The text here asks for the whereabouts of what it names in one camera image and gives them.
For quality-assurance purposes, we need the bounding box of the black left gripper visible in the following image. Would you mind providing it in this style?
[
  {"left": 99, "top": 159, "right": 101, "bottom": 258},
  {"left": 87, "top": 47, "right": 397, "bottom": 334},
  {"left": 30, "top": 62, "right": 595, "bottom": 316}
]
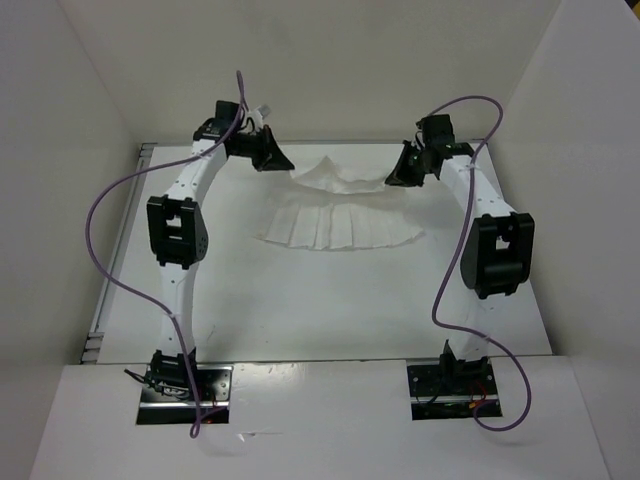
[{"left": 231, "top": 124, "right": 294, "bottom": 171}]

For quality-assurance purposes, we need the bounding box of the white pleated skirt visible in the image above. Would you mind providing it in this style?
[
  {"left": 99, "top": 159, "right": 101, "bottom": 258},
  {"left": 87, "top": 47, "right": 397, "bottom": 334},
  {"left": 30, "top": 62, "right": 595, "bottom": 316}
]
[{"left": 255, "top": 155, "right": 424, "bottom": 251}]

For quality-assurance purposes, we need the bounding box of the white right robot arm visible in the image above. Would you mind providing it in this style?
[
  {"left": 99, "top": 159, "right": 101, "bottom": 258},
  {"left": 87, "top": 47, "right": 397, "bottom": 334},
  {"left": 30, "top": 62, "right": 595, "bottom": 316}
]
[{"left": 385, "top": 114, "right": 535, "bottom": 393}]

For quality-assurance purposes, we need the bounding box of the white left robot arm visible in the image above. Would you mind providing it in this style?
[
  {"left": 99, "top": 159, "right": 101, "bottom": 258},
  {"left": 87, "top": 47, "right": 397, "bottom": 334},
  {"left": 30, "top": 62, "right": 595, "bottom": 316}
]
[{"left": 145, "top": 101, "right": 294, "bottom": 400}]

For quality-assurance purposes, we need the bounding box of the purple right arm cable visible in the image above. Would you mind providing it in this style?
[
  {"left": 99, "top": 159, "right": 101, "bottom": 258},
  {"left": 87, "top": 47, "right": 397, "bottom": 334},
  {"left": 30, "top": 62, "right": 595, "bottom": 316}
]
[{"left": 429, "top": 94, "right": 532, "bottom": 431}]

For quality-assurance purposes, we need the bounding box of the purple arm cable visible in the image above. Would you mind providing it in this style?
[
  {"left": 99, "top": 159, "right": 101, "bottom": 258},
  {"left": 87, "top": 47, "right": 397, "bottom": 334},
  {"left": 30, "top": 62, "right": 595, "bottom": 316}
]
[
  {"left": 429, "top": 94, "right": 532, "bottom": 431},
  {"left": 85, "top": 70, "right": 251, "bottom": 439}
]

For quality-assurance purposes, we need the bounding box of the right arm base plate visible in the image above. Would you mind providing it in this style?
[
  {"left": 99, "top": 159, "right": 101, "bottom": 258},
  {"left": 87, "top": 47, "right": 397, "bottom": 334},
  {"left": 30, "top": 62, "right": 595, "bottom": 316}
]
[{"left": 406, "top": 362, "right": 502, "bottom": 421}]

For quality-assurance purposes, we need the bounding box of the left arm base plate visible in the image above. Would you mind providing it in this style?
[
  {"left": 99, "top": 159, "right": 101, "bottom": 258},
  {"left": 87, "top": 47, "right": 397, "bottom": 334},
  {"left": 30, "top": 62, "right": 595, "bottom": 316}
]
[{"left": 136, "top": 365, "right": 233, "bottom": 426}]

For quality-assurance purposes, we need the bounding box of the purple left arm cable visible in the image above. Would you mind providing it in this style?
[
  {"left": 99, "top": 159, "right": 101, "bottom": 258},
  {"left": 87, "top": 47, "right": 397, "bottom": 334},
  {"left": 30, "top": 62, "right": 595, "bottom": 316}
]
[{"left": 85, "top": 70, "right": 251, "bottom": 439}]

